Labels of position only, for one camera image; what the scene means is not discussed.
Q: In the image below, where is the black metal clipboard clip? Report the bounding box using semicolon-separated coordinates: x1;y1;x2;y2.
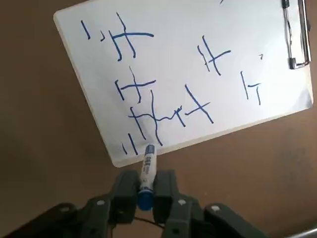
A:
281;0;312;70

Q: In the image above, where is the blue marker pen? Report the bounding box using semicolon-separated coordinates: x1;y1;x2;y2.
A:
137;143;157;211

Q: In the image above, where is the white clipboard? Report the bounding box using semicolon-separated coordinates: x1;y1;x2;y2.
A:
53;0;313;168

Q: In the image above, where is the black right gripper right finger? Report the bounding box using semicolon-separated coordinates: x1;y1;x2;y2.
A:
152;169;271;238

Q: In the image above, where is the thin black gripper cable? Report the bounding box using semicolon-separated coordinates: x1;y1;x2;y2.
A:
133;216;166;229

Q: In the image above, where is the white A4 paper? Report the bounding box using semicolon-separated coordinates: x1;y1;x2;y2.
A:
56;0;311;163

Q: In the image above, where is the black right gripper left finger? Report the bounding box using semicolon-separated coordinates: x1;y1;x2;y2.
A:
4;170;140;238

